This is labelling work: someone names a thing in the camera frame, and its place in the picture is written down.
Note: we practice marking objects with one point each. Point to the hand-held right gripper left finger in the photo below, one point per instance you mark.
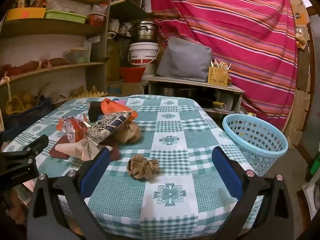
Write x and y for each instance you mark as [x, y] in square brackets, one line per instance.
[96, 171]

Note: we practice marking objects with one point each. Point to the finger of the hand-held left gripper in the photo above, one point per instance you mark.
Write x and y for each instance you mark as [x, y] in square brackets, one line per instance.
[22, 160]

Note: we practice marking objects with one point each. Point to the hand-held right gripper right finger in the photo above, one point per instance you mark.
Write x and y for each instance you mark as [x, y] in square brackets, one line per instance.
[227, 172]

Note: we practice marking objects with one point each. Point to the beige paper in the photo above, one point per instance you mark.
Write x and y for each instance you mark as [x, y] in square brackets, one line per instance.
[80, 148]

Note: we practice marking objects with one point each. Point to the light blue plastic basket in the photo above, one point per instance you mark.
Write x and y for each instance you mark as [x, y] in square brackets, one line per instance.
[265, 155]

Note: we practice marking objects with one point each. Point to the black white printed snack wrapper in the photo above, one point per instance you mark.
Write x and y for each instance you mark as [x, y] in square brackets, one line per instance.
[107, 127]

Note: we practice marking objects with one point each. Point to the brown paper ball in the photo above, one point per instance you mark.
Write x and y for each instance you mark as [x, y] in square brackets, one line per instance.
[142, 167]

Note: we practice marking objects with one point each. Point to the red foil wrapper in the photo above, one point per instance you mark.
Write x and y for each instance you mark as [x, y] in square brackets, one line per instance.
[75, 128]

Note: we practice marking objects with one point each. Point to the orange plastic bag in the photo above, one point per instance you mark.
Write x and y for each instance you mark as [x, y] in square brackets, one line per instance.
[112, 106]

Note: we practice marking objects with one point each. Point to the pink printed packet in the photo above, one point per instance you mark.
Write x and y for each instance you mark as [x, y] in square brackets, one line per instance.
[121, 102]

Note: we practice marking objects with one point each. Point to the dark red pad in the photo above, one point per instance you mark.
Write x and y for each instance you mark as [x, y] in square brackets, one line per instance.
[56, 153]
[115, 152]

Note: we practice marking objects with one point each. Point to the dark blue crate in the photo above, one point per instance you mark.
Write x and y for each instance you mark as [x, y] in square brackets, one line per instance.
[27, 116]

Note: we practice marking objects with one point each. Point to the yellow mesh bag of fruit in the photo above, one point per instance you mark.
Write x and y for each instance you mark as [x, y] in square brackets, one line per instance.
[21, 102]

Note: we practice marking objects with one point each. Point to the small black box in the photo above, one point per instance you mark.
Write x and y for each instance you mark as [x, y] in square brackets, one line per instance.
[93, 111]

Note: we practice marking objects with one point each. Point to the yellow egg tray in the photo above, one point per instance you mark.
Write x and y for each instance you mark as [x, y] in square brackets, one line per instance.
[85, 95]

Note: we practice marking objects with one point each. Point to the green white checked tablecloth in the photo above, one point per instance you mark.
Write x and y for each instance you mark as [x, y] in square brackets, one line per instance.
[170, 120]

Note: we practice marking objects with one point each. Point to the brown potato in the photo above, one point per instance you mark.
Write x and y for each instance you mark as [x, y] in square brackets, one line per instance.
[76, 91]
[93, 89]

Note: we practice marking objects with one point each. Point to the green bottle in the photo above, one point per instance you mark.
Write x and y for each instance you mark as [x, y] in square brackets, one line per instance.
[315, 163]

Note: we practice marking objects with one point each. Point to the white container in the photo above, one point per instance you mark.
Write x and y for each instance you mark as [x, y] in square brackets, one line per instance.
[312, 197]

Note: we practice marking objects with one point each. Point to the cardboard box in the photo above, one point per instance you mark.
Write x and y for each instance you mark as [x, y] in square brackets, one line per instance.
[133, 88]

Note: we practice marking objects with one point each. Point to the reddish brown bundle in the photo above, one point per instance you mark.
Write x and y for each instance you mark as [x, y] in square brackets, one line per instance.
[30, 66]

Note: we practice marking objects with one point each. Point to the yellow utensil holder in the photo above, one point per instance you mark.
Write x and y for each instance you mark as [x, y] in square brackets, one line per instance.
[218, 77]

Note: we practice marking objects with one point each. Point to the low wooden cabinet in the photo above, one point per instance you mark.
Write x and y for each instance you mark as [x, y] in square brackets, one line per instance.
[190, 82]

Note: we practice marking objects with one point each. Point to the red plastic basin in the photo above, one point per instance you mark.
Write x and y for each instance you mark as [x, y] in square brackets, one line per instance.
[131, 73]

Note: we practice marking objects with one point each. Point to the bundle of wooden utensils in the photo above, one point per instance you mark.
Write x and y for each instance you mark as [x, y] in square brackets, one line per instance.
[220, 64]

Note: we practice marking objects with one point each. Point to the clear plastic container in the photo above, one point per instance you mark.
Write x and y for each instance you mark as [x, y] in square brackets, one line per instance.
[77, 56]

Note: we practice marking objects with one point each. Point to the grey cushion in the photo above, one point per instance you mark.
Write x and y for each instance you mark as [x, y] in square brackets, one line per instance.
[182, 60]

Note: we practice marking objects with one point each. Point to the white plastic bucket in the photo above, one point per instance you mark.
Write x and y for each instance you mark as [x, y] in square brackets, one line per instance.
[143, 52]

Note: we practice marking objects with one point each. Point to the wooden shelf unit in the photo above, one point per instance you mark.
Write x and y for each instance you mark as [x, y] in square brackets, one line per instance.
[50, 27]

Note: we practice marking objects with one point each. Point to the red striped curtain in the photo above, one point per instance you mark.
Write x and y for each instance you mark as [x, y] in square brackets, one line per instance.
[237, 30]

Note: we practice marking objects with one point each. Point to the yellow plastic tray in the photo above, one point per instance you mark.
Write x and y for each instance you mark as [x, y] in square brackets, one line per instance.
[25, 15]

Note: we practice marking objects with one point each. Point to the glass jar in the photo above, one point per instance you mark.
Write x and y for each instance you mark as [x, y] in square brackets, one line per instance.
[125, 28]
[114, 25]

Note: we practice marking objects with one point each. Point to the steel cooking pot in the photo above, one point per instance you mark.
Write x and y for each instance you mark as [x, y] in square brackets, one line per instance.
[143, 33]

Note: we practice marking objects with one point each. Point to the green plastic tray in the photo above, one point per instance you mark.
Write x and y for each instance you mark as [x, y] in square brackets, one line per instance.
[65, 16]

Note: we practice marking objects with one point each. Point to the small red basket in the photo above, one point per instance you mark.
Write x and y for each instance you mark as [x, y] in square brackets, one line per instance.
[96, 20]

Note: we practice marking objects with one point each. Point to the cardboard wall panels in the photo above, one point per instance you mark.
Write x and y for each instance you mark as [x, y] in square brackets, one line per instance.
[301, 85]

